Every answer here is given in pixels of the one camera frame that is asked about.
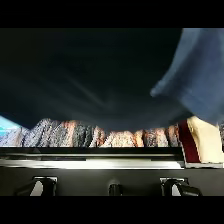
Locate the cream garment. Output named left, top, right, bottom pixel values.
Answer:
left=186, top=115, right=224, bottom=165

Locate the silver frame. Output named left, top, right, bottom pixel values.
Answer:
left=0, top=152, right=224, bottom=197

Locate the dark red garment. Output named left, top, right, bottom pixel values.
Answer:
left=177, top=119, right=202, bottom=164

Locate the dark navy T-shirt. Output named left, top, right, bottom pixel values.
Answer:
left=0, top=27, right=224, bottom=132

